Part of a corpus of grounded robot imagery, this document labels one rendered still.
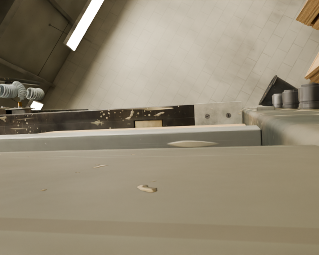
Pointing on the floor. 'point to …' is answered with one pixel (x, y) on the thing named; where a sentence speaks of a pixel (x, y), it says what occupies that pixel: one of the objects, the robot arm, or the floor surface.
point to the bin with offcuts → (278, 85)
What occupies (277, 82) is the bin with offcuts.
